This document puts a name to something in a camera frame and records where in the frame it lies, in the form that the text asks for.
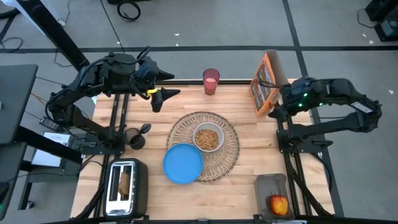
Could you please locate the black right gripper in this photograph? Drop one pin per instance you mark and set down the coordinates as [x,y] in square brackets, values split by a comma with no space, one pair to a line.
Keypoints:
[295,96]

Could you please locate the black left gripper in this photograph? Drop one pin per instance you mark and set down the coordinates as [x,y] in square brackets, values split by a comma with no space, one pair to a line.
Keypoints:
[147,71]

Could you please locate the orange cereal box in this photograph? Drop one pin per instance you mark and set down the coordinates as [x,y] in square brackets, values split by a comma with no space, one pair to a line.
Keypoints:
[264,90]

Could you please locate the dark metal spoon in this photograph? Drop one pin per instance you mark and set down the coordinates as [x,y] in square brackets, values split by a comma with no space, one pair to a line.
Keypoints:
[145,127]

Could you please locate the red translucent plastic cup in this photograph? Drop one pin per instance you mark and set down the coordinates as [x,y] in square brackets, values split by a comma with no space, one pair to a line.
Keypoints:
[211,81]

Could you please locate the white ceramic bowl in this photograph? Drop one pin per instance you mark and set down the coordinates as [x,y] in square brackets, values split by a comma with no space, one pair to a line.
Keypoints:
[199,127]

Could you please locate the blue plate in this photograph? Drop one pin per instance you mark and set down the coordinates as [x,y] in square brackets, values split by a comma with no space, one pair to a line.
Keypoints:
[183,163]

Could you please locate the red yellow apple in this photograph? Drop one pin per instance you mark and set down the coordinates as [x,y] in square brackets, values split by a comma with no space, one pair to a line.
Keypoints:
[279,205]

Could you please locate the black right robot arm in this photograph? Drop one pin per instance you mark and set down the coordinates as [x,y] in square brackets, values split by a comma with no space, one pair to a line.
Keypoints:
[342,90]

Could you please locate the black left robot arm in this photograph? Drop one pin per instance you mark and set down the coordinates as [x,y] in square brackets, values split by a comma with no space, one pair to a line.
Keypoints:
[77,90]

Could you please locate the black mesh utensil cup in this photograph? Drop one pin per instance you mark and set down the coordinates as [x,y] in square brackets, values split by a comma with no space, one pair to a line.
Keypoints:
[134,140]

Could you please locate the brown cereal pieces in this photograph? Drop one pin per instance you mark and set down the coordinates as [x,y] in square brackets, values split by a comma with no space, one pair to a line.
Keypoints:
[206,139]

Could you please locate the round woven straw placemat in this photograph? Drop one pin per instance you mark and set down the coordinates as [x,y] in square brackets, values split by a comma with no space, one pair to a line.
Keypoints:
[224,161]

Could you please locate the clear plastic container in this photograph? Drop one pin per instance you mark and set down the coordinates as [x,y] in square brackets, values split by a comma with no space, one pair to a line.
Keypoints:
[269,186]

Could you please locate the black and silver toaster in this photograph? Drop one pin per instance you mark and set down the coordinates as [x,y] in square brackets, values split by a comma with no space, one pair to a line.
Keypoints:
[140,186]

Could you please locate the brown bread slice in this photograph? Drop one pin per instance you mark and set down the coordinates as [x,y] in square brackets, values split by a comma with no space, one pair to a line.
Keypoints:
[124,185]

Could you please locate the black power brick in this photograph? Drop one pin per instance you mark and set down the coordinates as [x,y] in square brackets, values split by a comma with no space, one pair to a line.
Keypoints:
[49,124]

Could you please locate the white paper sheet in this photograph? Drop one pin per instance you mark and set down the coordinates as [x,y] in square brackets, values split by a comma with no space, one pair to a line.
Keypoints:
[46,155]

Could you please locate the black equipment case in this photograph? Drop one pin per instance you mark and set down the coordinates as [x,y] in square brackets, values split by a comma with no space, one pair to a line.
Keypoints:
[385,18]

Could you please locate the black desk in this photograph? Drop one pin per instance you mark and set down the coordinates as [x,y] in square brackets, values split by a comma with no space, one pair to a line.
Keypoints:
[15,99]

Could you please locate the black table edge rail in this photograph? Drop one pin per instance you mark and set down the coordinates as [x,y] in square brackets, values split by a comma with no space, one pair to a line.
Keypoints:
[186,82]
[224,221]

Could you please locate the black diagonal post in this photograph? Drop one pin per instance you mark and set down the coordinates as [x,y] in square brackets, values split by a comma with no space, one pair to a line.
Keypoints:
[56,34]

